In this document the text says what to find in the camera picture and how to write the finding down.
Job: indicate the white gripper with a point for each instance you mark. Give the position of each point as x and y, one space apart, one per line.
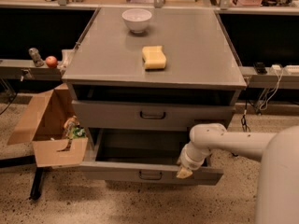
189 162

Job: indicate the grey drawer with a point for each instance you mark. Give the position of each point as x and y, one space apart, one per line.
142 156
149 116

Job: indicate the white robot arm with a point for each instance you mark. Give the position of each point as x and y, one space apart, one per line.
277 199

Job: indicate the grey drawer cabinet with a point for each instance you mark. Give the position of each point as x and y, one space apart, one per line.
200 66

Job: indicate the grey top drawer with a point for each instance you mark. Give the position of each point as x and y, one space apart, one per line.
149 116

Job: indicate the green snack packet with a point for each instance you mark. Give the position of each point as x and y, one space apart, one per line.
76 132

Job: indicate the yellow sponge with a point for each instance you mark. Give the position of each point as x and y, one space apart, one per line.
153 57

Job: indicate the brown cardboard box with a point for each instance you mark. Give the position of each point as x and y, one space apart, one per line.
42 125

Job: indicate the black table leg base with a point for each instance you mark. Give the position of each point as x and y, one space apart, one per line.
18 161

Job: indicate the white ceramic bowl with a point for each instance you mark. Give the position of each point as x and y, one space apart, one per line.
137 20

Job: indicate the red apple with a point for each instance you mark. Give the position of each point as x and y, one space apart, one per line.
51 62

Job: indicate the small grey figurine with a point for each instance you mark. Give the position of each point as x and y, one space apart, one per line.
37 60

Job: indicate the white charger with cable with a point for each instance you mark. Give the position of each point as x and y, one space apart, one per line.
269 93

